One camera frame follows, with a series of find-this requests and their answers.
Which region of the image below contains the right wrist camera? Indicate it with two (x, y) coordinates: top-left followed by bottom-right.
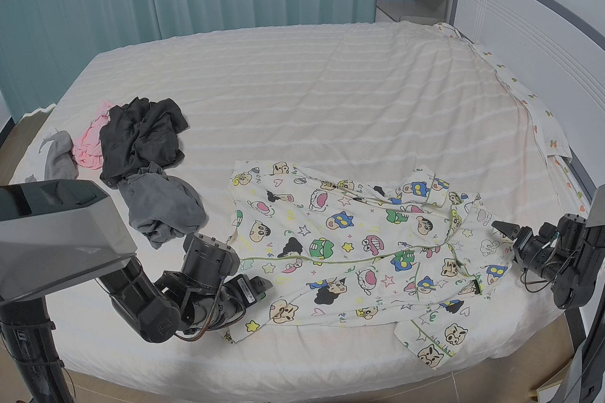
(538, 222), (559, 246)

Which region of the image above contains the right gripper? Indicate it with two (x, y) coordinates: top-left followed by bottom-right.
(492, 220), (545, 272)

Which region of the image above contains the black cable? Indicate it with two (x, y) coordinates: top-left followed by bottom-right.
(520, 266), (558, 294)

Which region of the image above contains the white wood-edged cabinet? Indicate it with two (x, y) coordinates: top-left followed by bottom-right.
(529, 356), (584, 403)

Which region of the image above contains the white printed pyjama top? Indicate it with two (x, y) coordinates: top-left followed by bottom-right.
(222, 159), (513, 372)

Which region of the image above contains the bed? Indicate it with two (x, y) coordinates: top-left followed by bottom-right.
(0, 0), (605, 382)

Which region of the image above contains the grey white garment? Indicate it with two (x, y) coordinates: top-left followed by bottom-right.
(25, 129), (78, 184)

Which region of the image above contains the pink garment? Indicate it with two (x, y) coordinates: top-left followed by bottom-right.
(71, 99), (112, 170)

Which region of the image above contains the black garment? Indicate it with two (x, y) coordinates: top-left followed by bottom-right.
(98, 96), (190, 189)

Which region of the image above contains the dark grey garment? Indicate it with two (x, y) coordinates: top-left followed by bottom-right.
(117, 161), (209, 251)

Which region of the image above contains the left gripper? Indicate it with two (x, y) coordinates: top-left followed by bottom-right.
(221, 275), (275, 315)

